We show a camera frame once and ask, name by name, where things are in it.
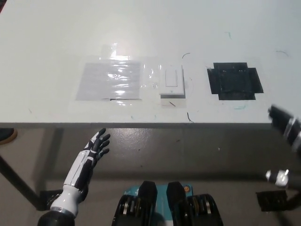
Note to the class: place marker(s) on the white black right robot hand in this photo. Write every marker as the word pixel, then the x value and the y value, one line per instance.
pixel 289 128

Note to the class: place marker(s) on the black metal table leg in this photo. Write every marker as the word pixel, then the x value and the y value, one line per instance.
pixel 20 180

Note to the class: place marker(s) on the clear plastic sheet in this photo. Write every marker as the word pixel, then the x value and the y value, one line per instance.
pixel 96 81

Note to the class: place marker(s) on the black tape square patch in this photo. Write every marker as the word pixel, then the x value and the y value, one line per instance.
pixel 235 81

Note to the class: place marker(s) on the white rocker wall switch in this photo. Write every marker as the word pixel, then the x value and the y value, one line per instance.
pixel 171 81

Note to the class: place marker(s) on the black floor tape patch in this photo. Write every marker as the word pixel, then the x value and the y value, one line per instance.
pixel 47 199
pixel 270 201

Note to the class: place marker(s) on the dark shoe tan sole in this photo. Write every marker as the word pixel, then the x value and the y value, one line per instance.
pixel 7 136

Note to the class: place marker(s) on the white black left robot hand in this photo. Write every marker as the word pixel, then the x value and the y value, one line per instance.
pixel 82 164

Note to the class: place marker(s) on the dark red cluttered item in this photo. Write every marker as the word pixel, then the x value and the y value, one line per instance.
pixel 3 4

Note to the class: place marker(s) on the clear plastic tape film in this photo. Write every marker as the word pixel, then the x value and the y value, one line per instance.
pixel 148 75

